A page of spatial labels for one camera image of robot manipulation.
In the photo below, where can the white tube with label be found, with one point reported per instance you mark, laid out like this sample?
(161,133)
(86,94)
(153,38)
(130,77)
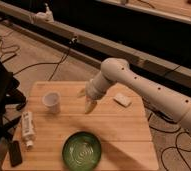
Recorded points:
(28,133)

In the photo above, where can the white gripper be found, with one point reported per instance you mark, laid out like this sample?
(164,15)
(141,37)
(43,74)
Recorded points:
(95,89)

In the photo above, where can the white rectangular block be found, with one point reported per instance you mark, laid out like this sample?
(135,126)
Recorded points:
(122,99)

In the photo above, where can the white ceramic cup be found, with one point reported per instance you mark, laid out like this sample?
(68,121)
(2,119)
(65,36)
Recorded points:
(52,101)

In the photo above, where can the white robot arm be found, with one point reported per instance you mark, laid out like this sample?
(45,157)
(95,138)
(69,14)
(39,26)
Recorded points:
(116,70)

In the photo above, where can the green ceramic bowl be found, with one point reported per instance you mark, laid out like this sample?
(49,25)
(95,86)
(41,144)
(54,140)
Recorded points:
(81,152)

